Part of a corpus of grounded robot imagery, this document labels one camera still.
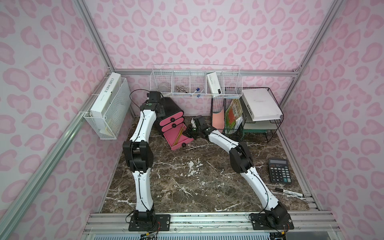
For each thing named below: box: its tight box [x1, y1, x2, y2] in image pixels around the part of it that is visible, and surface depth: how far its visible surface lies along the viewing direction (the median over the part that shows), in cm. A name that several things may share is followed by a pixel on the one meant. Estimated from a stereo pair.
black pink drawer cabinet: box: [157, 97, 194, 151], surface depth 105 cm
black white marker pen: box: [275, 187, 304, 197], surface depth 84 cm
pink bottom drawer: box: [163, 123, 194, 151], surface depth 106 cm
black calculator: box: [268, 158, 292, 184], surface depth 90 cm
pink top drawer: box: [159, 111, 184, 127], surface depth 99 cm
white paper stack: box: [241, 88, 283, 122], surface depth 95 cm
